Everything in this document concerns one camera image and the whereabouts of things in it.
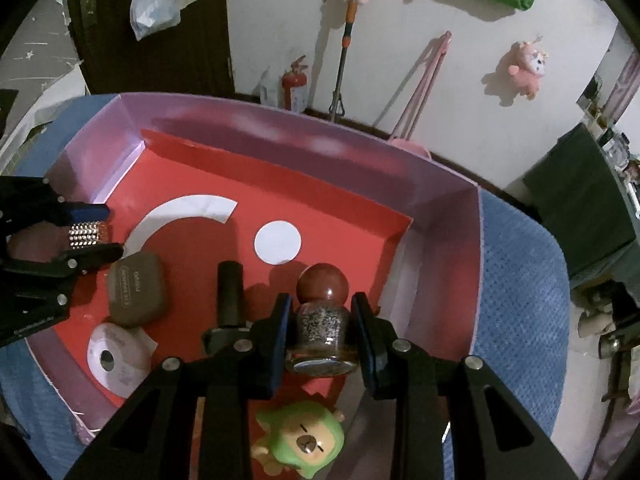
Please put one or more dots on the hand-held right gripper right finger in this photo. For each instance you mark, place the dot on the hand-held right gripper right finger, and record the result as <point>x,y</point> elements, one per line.
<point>365,355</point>

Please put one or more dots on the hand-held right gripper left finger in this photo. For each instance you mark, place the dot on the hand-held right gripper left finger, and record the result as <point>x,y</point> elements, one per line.
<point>281,355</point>

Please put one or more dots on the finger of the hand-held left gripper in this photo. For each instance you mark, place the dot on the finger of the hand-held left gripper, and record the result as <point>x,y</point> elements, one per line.
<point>85,212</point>
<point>85,260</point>

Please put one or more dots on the studded cap bottle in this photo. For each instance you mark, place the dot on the studded cap bottle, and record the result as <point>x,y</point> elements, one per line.
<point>90,235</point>

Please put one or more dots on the glitter bottle brown ball cap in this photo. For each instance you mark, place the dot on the glitter bottle brown ball cap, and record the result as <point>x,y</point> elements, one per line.
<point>320,330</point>

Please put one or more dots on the grey earbuds case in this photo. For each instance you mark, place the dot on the grey earbuds case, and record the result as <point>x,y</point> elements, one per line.
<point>135,290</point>

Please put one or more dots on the black nail polish bottle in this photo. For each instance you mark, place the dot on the black nail polish bottle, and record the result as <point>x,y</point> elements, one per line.
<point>231,295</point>

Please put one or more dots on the lavender square compact case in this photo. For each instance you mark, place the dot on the lavender square compact case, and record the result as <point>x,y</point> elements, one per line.
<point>125,360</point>

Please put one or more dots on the pink cardboard box red bottom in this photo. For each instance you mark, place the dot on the pink cardboard box red bottom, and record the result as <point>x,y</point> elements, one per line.
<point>325,220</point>

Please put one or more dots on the green bear toy figure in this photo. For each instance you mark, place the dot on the green bear toy figure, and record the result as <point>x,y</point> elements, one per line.
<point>300,435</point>

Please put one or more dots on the white paper sheet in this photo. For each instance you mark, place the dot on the white paper sheet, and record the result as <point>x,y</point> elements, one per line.
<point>30,110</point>

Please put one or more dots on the dark brown door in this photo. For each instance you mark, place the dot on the dark brown door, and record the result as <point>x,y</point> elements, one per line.
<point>190,60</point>

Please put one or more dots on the hanging plastic bag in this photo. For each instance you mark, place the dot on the hanging plastic bag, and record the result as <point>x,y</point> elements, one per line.
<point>152,7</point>

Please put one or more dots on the red fire extinguisher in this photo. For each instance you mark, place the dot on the red fire extinguisher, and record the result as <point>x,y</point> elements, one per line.
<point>292,85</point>

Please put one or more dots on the dark cloth covered table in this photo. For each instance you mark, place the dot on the dark cloth covered table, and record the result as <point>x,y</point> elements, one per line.
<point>575,200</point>

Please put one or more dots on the mop with orange grip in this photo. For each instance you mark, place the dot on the mop with orange grip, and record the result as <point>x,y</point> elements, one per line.
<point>345,55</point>

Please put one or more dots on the row of small table items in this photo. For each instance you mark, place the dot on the row of small table items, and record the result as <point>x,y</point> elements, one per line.
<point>617,150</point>

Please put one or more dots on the pink cow plush toy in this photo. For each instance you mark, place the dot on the pink cow plush toy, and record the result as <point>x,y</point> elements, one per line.
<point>527,67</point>

